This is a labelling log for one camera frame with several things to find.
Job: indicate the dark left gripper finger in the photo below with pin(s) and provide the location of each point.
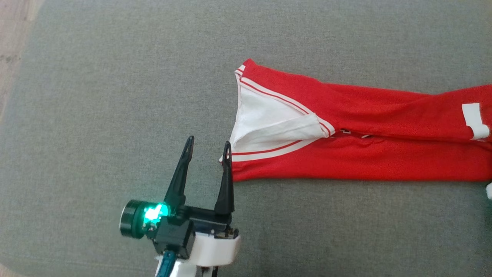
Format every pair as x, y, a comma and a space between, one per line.
178, 177
226, 184

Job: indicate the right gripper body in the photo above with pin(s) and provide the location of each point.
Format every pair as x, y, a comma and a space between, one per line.
489, 191

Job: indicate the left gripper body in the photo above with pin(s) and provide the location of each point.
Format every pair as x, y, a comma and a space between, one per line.
173, 231

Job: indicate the red garment with white panel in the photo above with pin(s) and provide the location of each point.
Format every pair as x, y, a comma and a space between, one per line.
384, 154

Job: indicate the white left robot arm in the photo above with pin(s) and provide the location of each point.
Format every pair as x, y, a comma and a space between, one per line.
184, 270

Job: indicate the large grey sofa seat cushion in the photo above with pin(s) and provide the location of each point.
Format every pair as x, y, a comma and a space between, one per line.
115, 96

